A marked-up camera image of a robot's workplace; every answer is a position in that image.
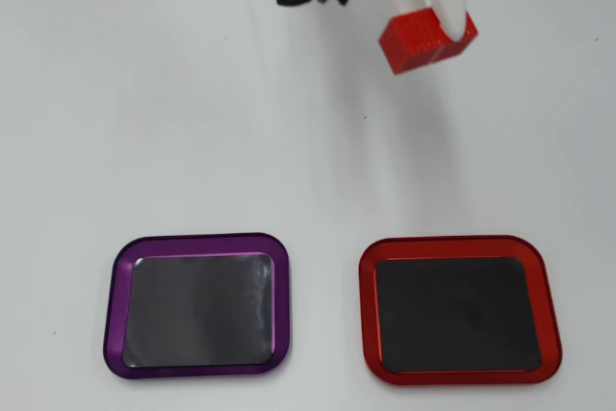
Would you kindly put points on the red block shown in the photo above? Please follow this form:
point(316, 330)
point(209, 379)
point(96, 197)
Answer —
point(409, 45)

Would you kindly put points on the red metal dish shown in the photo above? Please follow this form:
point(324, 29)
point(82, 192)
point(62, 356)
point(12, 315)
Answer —
point(370, 315)

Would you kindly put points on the purple metal dish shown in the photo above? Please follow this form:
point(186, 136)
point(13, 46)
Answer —
point(115, 315)

